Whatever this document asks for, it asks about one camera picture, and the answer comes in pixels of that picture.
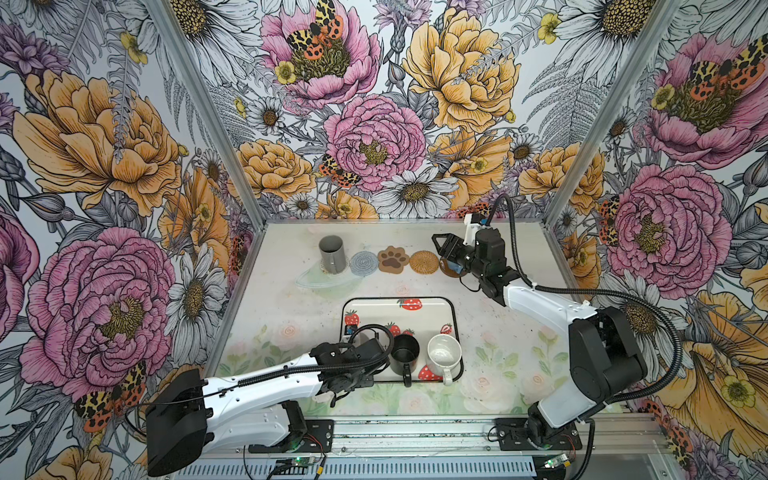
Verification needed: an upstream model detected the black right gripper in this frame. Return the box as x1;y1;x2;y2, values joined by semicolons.
431;232;488;277

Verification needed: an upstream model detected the scratched brown wooden round coaster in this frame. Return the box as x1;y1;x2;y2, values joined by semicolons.
439;258;465;278

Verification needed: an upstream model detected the woven rattan round coaster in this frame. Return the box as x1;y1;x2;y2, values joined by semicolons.
409;250;439;275

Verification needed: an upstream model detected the cork paw print coaster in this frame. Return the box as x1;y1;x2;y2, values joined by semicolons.
377;246;410;274

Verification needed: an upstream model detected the grey woven round coaster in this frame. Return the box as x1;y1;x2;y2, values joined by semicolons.
349;251;379;277

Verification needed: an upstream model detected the grey mug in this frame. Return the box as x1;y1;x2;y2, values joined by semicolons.
318;235;347;275

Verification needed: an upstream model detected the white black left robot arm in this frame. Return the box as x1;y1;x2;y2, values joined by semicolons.
145;338;391;477

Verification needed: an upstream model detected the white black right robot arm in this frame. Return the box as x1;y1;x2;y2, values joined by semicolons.
431;226;648;448

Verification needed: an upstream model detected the black mug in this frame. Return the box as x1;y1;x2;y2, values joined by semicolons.
389;334;420;388

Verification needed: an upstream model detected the white strawberry serving tray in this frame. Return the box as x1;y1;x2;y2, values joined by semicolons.
339;297;459;384

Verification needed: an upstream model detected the green circuit board left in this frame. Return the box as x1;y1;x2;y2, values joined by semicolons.
275;456;322;469

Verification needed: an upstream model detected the green circuit board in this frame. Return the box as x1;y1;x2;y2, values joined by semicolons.
543;453;571;469
275;456;322;469

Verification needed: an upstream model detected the white mug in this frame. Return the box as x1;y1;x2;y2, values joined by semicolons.
427;334;463;386

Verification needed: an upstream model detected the green circuit board right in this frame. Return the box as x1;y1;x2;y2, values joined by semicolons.
543;453;571;469

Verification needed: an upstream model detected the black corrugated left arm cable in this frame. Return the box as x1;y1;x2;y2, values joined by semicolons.
125;323;396;433

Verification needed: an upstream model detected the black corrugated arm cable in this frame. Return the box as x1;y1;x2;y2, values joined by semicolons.
485;193;684;480
125;323;396;433

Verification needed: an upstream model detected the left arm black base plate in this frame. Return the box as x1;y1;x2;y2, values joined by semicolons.
247;419;335;454

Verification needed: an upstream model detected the aluminium front rail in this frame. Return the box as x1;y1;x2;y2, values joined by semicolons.
200;414;669;457

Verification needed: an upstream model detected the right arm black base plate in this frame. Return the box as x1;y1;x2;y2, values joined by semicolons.
493;417;583;451

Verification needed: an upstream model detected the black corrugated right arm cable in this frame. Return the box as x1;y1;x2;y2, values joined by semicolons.
485;193;684;480

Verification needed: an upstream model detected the aluminium frame corner post right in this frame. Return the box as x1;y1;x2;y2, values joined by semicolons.
543;0;681;229

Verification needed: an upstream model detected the aluminium frame corner post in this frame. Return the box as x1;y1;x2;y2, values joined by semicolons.
147;1;266;234
543;0;681;229

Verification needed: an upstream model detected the aluminium frame corner post left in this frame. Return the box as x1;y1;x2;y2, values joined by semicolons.
147;1;266;234

